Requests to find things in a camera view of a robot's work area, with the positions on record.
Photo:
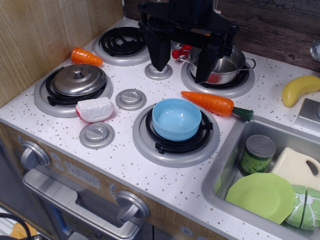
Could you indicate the green plastic plate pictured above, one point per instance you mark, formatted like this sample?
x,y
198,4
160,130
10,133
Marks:
x,y
264,194

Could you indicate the white and red toy food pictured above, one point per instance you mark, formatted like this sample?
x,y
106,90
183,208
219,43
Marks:
x,y
94,110

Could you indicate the silver oven dial right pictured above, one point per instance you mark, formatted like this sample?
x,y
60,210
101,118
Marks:
x,y
131,206

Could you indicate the back right black burner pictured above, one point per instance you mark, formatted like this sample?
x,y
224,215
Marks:
x,y
245,82

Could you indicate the green labelled tin can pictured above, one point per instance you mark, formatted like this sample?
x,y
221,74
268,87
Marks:
x,y
257,155

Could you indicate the steel pot with handles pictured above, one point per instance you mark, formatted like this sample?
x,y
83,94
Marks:
x,y
225,70

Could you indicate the yellow toy banana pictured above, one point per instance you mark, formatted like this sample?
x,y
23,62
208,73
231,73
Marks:
x,y
299,86

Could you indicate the silver stove knob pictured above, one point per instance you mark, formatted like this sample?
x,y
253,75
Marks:
x,y
158,75
131,99
96,135

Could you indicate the silver stove knob middle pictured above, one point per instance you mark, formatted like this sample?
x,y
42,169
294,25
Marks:
x,y
131,99

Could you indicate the silver stove knob bottom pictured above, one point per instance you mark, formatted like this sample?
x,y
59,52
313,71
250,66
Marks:
x,y
96,135

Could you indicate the silver oven dial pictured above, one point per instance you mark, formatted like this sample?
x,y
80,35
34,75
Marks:
x,y
131,206
33,156

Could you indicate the silver sink basin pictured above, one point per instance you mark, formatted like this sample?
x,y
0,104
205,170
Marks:
x,y
224,172

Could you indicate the cream cutting board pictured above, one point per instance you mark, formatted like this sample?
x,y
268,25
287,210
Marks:
x,y
298,169

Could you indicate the silver stove knob top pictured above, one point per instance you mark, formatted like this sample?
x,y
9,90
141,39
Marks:
x,y
158,75

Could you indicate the green toy cabbage half right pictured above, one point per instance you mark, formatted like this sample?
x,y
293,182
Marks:
x,y
311,215

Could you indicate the green toy cabbage half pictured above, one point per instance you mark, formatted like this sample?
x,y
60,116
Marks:
x,y
311,215
296,216

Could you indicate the orange object bottom left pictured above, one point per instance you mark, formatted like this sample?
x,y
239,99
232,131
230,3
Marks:
x,y
19,232

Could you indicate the front left black burner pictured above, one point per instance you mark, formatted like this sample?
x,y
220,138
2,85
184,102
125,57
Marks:
x,y
61,106

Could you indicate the steel pot lid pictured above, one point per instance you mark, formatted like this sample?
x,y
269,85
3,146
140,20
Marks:
x,y
78,80

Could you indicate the back left black burner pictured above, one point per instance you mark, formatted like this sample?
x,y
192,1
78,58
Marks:
x,y
122,46

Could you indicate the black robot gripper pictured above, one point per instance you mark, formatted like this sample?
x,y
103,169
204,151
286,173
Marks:
x,y
191,22

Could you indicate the silver oven door handle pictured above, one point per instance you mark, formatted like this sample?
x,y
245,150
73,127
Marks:
x,y
65,199

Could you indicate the orange carrot with green top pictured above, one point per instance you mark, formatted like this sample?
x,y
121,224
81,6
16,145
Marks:
x,y
219,105

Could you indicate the blue plastic bowl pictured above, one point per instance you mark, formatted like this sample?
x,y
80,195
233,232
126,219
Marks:
x,y
176,119

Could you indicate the orange carrot piece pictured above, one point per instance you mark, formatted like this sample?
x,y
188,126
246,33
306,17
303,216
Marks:
x,y
82,56

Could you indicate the silver oven dial left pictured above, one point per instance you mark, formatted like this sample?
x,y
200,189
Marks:
x,y
33,156

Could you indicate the front right black burner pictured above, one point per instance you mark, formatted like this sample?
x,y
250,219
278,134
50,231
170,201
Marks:
x,y
176,154

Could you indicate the red toy utensil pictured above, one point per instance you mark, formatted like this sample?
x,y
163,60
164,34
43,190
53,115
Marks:
x,y
178,54

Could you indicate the black burner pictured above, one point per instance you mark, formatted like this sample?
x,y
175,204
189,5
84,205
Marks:
x,y
61,106
122,46
176,154
245,82

